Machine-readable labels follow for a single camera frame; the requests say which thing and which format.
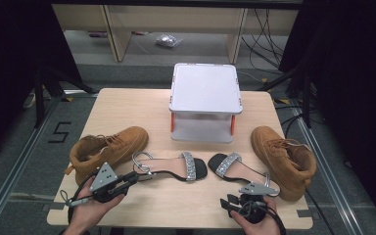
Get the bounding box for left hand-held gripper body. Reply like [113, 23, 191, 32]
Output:
[88, 162, 128, 204]

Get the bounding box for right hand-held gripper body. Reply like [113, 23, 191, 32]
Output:
[238, 181, 280, 225]

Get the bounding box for black sandal with glitter strap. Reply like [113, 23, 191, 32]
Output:
[207, 152, 281, 198]
[131, 151, 209, 182]

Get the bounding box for tan suede boot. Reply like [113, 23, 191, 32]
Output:
[64, 125, 150, 186]
[250, 125, 318, 203]

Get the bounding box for white two-tier shoe rack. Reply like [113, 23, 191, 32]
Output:
[168, 63, 244, 145]

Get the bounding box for person's right hand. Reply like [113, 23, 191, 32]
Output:
[229, 197, 282, 235]

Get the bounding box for person's left hand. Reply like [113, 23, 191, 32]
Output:
[70, 186, 125, 231]

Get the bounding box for black metal stand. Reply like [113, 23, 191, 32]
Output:
[258, 63, 314, 129]
[32, 65, 97, 128]

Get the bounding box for clear plastic bag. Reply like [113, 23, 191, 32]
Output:
[155, 33, 184, 49]

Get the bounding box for black curtain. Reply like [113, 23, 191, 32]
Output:
[0, 0, 82, 165]
[278, 0, 376, 234]

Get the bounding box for beige wooden desk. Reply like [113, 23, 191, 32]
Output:
[52, 4, 300, 65]

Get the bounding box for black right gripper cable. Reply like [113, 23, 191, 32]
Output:
[241, 200, 288, 235]

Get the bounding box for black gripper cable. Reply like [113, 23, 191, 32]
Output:
[59, 174, 99, 235]
[241, 200, 288, 235]

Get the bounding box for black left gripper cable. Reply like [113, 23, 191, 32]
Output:
[59, 174, 99, 235]

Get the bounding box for black floor cable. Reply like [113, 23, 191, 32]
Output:
[305, 188, 336, 235]

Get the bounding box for aluminium floor rail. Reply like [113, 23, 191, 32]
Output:
[290, 104, 366, 235]
[0, 94, 63, 235]

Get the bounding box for white cord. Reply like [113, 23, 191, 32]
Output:
[23, 92, 37, 110]

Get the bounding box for bundle of black cables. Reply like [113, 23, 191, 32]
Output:
[241, 9, 290, 70]

